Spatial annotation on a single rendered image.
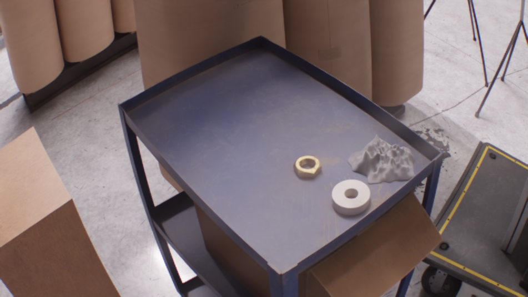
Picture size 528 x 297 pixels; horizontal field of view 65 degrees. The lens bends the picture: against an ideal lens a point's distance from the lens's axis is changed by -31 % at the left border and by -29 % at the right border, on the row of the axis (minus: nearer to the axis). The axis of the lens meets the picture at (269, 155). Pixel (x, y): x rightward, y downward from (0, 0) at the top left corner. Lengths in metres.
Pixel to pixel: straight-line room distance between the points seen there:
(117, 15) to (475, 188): 2.40
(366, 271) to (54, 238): 0.66
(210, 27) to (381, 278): 0.84
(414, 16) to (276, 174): 1.35
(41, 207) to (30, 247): 0.10
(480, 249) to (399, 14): 1.05
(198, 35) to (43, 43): 1.66
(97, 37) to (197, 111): 1.97
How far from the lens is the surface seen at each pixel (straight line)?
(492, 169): 2.03
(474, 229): 1.77
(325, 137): 1.15
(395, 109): 2.66
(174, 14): 1.50
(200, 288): 1.84
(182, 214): 1.54
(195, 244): 1.46
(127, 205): 2.35
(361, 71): 2.05
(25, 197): 1.14
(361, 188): 1.02
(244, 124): 1.20
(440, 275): 1.80
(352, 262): 1.02
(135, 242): 2.20
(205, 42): 1.52
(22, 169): 1.23
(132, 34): 3.49
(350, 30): 1.91
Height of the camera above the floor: 1.61
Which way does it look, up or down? 41 degrees down
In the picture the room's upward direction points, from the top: 5 degrees counter-clockwise
